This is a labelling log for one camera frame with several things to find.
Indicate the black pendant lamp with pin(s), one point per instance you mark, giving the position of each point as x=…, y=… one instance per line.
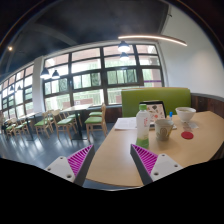
x=45, y=74
x=124, y=56
x=123, y=47
x=55, y=75

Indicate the green upholstered booth bench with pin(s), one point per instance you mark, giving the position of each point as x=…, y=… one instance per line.
x=172, y=97

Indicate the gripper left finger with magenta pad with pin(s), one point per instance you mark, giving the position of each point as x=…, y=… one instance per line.
x=73, y=168

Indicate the white ceramic bowl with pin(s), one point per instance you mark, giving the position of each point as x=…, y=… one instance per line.
x=185, y=113

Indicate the wooden chair green seat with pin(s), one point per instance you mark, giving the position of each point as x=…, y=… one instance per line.
x=63, y=124
x=19, y=127
x=44, y=125
x=96, y=121

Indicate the white paper sheet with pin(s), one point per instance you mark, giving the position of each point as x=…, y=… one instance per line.
x=125, y=123

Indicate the laptop with stickered lid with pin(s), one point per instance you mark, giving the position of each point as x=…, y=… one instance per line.
x=156, y=110

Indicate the white and green paper cup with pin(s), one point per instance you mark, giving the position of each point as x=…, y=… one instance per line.
x=163, y=129

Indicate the curved linear ceiling light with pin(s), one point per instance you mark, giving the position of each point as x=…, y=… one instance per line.
x=154, y=37

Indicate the red round coaster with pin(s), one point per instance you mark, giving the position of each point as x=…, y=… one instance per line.
x=187, y=135

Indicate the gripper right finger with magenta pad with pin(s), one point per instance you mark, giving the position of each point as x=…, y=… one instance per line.
x=152, y=167

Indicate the wooden dining table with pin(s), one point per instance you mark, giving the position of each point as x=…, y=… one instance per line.
x=76, y=109

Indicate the plastic bottle with green cap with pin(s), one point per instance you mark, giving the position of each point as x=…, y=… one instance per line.
x=143, y=125

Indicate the blue pen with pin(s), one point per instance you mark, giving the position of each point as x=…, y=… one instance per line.
x=171, y=115

